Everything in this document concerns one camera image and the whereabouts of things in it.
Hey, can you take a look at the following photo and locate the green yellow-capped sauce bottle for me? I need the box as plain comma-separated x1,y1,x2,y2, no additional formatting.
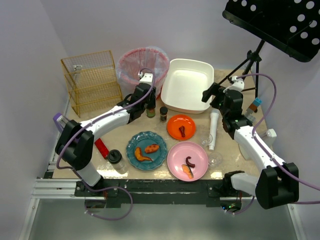
146,107,156,118

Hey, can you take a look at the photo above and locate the dark spice jar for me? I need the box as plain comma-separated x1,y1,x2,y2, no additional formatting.
159,106,168,122

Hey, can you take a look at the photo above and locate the clear black-lidded shaker jar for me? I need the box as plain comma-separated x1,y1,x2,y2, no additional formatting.
107,149,127,174

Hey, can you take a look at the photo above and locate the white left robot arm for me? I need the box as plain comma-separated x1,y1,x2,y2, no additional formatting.
55,68,156,187

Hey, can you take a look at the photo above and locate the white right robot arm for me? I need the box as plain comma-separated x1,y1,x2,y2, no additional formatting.
202,83,299,209

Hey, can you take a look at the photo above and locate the white microphone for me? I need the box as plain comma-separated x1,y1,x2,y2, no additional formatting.
208,108,220,151

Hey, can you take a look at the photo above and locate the toy block stack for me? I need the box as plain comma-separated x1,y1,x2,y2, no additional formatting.
244,97,262,123

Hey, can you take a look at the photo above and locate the white rectangular basin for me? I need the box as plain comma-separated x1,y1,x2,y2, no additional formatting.
160,58,215,114

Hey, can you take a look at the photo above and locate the teal ornate plate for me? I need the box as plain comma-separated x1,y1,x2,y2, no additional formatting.
126,131,168,171

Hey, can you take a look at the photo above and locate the orange fried food piece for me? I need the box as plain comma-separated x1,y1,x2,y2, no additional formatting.
144,144,160,154

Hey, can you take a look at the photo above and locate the orange plate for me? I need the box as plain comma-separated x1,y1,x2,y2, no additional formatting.
166,114,196,141

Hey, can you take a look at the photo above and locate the dark red meat piece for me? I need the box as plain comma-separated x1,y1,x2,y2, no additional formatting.
179,125,186,138

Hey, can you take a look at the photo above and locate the clear glass cup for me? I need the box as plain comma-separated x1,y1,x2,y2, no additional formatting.
200,133,213,146

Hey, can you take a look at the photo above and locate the fried chicken wing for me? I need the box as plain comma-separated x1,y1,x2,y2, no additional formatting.
134,147,153,162

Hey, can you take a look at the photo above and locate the red mesh waste basket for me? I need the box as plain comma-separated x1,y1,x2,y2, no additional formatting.
117,47,170,101

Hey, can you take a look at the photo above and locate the clear plastic bin liner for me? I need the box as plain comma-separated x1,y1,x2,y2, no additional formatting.
115,45,171,93

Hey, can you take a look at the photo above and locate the red glitter microphone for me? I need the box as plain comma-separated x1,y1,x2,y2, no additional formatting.
94,138,109,159

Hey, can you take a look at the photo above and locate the pink plate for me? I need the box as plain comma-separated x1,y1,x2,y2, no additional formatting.
167,141,209,182

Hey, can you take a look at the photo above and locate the salmon slice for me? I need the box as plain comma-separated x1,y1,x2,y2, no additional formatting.
181,164,194,179

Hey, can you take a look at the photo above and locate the black music stand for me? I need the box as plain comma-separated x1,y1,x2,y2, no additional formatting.
213,0,320,101

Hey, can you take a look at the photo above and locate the gold wire rack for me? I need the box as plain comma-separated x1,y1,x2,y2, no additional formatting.
60,50,123,117

